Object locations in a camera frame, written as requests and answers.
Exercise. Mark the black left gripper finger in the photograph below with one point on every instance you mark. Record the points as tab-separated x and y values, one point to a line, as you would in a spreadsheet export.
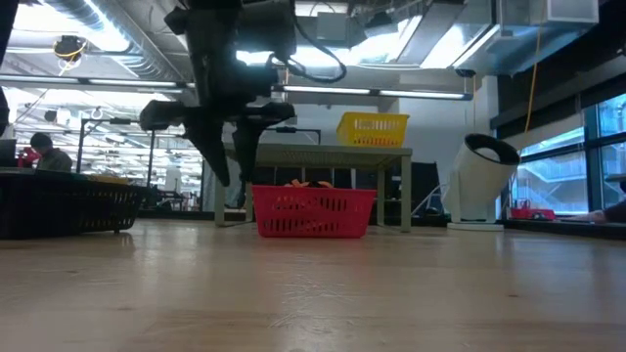
210	151
247	151

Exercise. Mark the orange rubber band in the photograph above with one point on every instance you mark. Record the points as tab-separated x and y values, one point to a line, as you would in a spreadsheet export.
296	184

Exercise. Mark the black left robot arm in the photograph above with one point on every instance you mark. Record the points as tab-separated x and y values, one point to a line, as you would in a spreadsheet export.
215	29

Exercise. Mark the green perforated metal shelf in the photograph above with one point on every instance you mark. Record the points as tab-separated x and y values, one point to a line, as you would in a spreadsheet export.
332	154

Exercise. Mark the red plastic basket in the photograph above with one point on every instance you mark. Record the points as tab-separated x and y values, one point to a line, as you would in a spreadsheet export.
313	212

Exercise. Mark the yellow plastic basket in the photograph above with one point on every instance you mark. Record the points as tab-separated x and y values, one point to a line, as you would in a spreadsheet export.
371	129

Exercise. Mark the long ceiling light fixture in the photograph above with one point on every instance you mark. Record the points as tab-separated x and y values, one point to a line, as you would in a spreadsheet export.
98	82
376	92

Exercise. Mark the crayon box on black tray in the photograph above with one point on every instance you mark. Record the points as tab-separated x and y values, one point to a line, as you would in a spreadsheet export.
63	205

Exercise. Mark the person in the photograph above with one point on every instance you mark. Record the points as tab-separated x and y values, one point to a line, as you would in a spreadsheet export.
601	215
51	156

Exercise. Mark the red background object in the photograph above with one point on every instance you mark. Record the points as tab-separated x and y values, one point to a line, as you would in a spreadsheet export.
533	213

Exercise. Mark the black background stand frame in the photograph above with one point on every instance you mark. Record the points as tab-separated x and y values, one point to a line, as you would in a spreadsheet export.
117	121

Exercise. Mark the white security camera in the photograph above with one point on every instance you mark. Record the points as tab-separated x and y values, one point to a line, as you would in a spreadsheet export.
479	181

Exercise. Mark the silver ventilation duct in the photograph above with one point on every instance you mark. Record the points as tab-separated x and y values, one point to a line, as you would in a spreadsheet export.
489	34

